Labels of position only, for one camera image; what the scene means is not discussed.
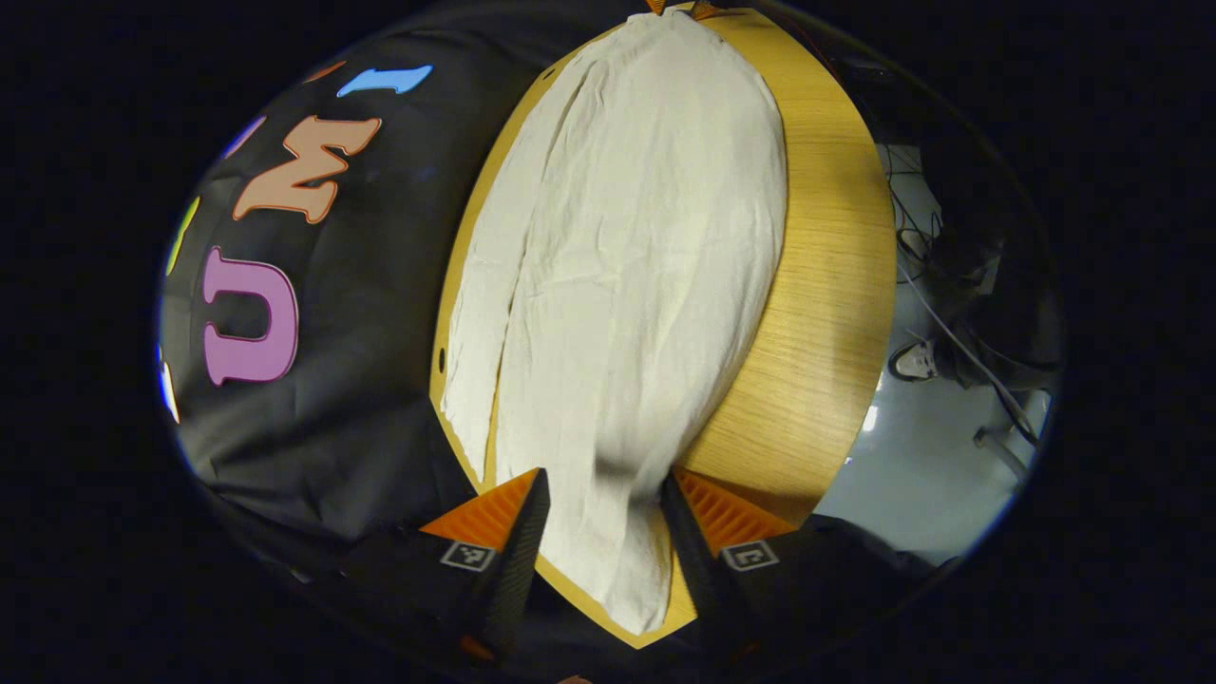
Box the person's white shoe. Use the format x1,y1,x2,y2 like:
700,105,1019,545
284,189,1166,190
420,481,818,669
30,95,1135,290
888,340,943,384

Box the black backdrop cloth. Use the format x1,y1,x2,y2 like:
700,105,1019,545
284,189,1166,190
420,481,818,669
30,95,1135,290
157,0,666,582

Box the grey metal bar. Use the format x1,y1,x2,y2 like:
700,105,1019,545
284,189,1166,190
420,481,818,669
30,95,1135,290
973,426,1034,483

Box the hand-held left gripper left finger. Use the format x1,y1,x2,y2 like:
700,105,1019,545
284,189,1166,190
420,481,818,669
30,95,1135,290
332,467,552,666

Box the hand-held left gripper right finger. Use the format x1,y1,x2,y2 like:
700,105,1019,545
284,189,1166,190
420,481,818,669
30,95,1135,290
660,470,937,666

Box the white jeans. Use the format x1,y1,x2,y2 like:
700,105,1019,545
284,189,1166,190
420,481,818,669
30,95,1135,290
440,9,789,637

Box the grey floor cable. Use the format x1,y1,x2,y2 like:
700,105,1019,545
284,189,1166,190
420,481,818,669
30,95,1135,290
893,171,1041,446

